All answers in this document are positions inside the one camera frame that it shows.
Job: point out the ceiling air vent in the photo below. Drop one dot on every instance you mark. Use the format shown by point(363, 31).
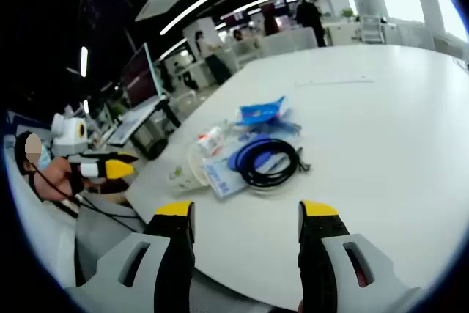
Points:
point(161, 3)

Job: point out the person's white shirt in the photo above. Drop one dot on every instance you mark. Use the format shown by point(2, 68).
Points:
point(40, 232)

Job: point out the white table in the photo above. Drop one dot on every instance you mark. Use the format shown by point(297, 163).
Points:
point(366, 144)

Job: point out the white paper cup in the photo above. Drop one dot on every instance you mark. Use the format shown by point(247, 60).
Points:
point(183, 177)

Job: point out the blue packet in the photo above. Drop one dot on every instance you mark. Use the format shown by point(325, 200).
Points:
point(260, 111)

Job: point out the clear bag with blue disc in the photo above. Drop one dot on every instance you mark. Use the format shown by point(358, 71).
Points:
point(220, 181)

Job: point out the black laptop stand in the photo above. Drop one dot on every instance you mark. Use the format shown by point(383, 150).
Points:
point(154, 148)

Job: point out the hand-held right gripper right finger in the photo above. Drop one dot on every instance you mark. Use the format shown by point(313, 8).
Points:
point(318, 261)

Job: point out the grey mesh office chair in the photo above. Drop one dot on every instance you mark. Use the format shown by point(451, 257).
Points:
point(99, 239)

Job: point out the potted plant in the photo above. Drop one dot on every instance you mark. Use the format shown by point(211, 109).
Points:
point(347, 13)

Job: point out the white shelf cart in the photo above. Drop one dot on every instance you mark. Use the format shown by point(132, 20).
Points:
point(372, 29)

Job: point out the clear plastic bag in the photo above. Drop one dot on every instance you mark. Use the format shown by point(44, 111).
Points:
point(278, 128)

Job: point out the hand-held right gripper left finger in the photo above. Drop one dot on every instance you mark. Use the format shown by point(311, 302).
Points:
point(172, 265)

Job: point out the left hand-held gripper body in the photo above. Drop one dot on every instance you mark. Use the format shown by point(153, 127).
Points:
point(67, 135)

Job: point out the white office partition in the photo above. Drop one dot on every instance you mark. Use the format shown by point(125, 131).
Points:
point(289, 42)

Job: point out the person's left hand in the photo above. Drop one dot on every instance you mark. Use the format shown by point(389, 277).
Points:
point(60, 177)

